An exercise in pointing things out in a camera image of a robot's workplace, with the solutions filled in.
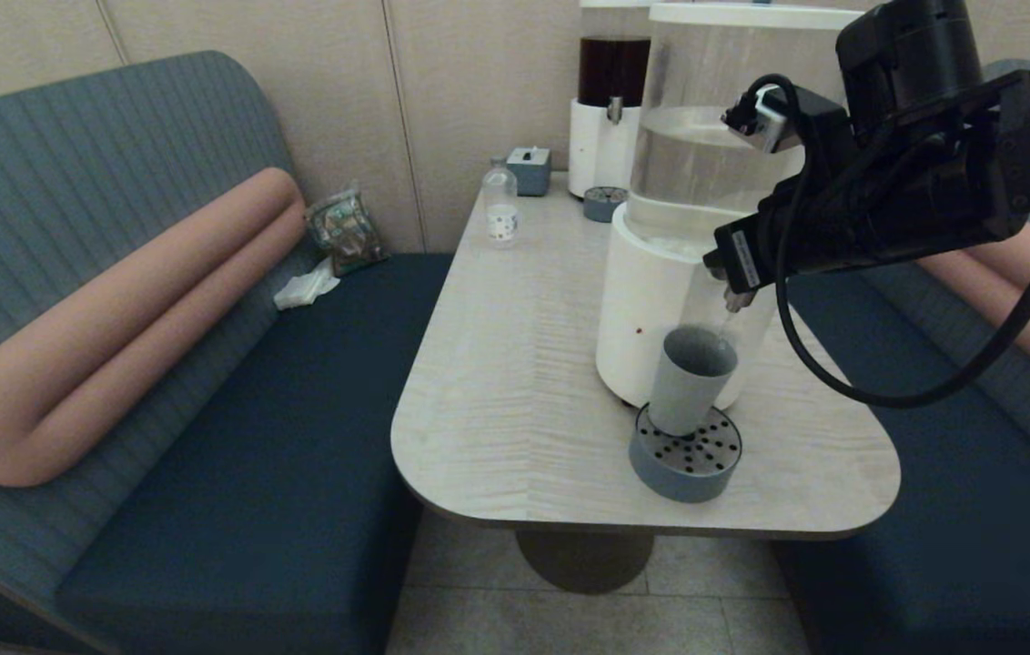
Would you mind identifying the crumpled white tissue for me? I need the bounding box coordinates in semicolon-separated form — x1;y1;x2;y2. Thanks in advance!
272;257;340;311

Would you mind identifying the patterned snack bag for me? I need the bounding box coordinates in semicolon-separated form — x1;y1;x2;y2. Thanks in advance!
305;188;389;277

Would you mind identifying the blue-grey tissue box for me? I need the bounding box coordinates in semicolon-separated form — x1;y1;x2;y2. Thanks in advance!
505;146;551;197

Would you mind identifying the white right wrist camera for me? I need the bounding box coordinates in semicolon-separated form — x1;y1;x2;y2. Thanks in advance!
722;82;796;154

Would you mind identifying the large blue drip tray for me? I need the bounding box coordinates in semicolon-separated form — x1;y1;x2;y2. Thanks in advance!
628;403;743;505

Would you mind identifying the white dispenser lid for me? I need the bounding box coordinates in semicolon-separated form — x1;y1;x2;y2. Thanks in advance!
649;1;866;31

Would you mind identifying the grey plastic cup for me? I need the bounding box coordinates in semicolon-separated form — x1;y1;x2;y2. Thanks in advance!
647;326;740;438

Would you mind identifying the large clear water dispenser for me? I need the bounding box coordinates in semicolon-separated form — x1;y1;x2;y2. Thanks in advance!
594;1;871;412

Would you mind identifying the small blue drip tray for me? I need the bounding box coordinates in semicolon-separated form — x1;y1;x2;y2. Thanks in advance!
581;186;627;223

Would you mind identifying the ribbed table pedestal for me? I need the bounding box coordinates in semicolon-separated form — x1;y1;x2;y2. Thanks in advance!
513;528;657;595

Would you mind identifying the blue upholstered bench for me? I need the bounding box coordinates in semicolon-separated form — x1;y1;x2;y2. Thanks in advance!
0;50;457;655
770;59;1030;655

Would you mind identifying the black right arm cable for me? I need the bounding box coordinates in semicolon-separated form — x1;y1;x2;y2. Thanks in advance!
722;73;1030;408

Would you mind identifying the small clear bottle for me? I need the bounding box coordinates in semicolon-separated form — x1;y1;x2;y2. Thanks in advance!
480;156;518;248

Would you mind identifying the dark drink dispenser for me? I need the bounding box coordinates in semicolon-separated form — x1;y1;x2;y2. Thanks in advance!
567;0;652;199

